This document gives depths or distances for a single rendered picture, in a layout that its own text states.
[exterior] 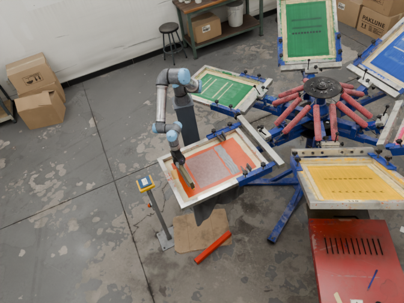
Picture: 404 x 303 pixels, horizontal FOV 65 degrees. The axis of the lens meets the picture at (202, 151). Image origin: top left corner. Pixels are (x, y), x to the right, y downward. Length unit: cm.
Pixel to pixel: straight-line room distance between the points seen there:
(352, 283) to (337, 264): 12
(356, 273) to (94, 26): 511
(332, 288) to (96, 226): 262
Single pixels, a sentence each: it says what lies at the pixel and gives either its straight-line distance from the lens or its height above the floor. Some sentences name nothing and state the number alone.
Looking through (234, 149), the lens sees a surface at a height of 95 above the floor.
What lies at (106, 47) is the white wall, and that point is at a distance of 600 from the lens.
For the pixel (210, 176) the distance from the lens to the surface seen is 257.
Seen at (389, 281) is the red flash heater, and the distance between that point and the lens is 211.
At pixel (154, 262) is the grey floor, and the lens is 336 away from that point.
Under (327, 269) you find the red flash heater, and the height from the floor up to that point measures 110.
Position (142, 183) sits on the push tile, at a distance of 265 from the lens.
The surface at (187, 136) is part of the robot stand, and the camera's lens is 312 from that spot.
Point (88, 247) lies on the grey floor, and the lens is 372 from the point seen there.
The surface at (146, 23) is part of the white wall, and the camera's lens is 601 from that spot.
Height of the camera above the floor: 295
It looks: 46 degrees down
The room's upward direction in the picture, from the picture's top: 11 degrees counter-clockwise
